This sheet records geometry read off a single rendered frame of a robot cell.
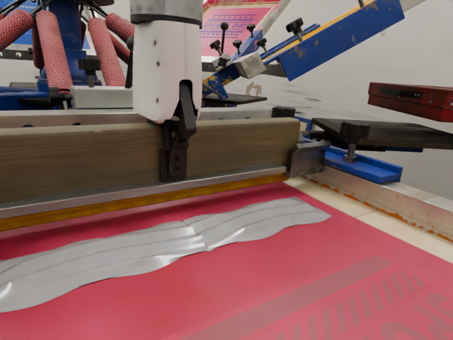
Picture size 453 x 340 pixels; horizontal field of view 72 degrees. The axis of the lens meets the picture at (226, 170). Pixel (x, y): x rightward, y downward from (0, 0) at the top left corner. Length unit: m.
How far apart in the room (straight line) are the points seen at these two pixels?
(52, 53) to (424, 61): 2.08
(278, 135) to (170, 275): 0.26
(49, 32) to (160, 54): 0.64
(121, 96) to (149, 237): 0.36
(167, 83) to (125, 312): 0.20
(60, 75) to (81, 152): 0.48
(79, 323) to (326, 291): 0.19
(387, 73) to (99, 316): 2.40
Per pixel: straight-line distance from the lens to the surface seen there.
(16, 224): 0.38
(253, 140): 0.43
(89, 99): 0.62
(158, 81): 0.32
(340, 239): 0.37
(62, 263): 0.31
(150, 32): 0.34
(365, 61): 2.62
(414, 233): 0.43
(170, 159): 0.36
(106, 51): 0.91
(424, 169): 2.39
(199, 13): 0.36
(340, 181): 0.50
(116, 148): 0.35
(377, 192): 0.47
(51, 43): 0.90
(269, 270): 0.30
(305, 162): 0.49
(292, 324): 0.25
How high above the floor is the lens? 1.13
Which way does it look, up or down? 18 degrees down
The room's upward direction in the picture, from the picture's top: 4 degrees clockwise
